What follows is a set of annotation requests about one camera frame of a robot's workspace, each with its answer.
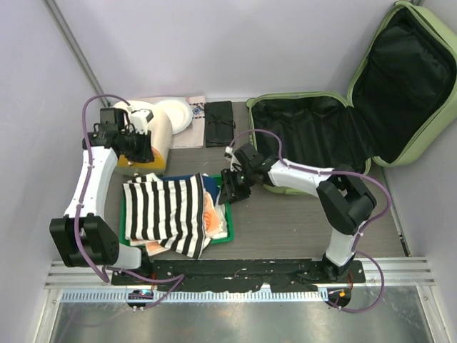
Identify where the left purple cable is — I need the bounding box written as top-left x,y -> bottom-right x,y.
67,94 -> 186,309

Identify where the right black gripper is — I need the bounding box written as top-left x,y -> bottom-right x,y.
219,167 -> 256,206

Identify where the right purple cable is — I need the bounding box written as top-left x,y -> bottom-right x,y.
227,129 -> 392,314

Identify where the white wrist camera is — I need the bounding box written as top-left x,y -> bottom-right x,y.
224,146 -> 242,172
129,106 -> 154,135

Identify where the white slotted cable duct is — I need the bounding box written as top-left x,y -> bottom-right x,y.
61,287 -> 328,304

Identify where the orange cartoon print towel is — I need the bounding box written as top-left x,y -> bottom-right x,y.
129,192 -> 226,256

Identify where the white paper plate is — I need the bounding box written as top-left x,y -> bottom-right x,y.
156,99 -> 193,135

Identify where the cream round drawer cabinet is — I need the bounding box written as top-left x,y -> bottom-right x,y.
113,100 -> 172,176

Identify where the blue garment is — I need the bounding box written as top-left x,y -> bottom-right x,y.
202,176 -> 219,204

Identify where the green hard-shell suitcase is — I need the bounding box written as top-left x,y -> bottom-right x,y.
246,1 -> 456,173

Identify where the black white striped shirt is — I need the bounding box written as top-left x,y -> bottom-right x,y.
123,174 -> 211,259

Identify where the white garment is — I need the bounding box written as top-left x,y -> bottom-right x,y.
202,174 -> 229,249

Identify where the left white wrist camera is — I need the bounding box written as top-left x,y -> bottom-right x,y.
129,106 -> 154,135

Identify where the patterned cloth placemat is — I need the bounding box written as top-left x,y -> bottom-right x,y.
138,96 -> 206,149

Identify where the purple cable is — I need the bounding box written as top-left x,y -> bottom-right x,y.
67,94 -> 186,309
227,129 -> 392,314

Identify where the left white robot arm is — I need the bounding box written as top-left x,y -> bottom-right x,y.
49,107 -> 154,285

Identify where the green plastic tray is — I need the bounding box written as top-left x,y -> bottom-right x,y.
119,174 -> 235,246

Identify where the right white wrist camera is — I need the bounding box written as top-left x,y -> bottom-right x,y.
224,146 -> 242,172

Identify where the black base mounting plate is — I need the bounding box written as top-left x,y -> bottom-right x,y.
110,257 -> 367,292

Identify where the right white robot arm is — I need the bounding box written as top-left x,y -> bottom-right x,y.
219,144 -> 377,282

